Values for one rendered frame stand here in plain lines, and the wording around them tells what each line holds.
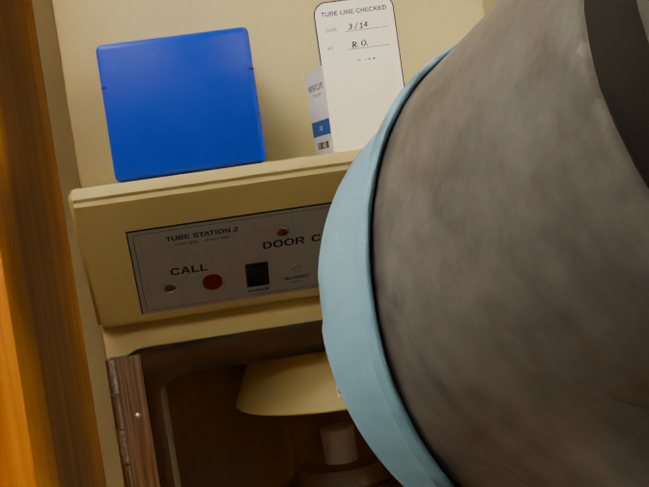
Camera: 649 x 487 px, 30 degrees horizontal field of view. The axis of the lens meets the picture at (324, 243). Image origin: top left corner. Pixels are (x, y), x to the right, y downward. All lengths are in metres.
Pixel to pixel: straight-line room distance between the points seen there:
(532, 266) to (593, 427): 0.04
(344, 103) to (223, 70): 0.09
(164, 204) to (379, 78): 0.17
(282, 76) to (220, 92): 0.12
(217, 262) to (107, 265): 0.08
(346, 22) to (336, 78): 0.10
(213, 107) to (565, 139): 0.60
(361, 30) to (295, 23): 0.05
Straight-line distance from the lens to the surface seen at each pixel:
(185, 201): 0.80
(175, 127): 0.80
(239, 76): 0.80
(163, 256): 0.83
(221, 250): 0.84
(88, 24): 0.92
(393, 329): 0.26
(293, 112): 0.91
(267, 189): 0.80
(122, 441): 0.91
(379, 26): 0.93
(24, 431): 0.84
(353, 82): 0.84
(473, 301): 0.24
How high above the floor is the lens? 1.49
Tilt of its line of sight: 3 degrees down
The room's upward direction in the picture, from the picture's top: 8 degrees counter-clockwise
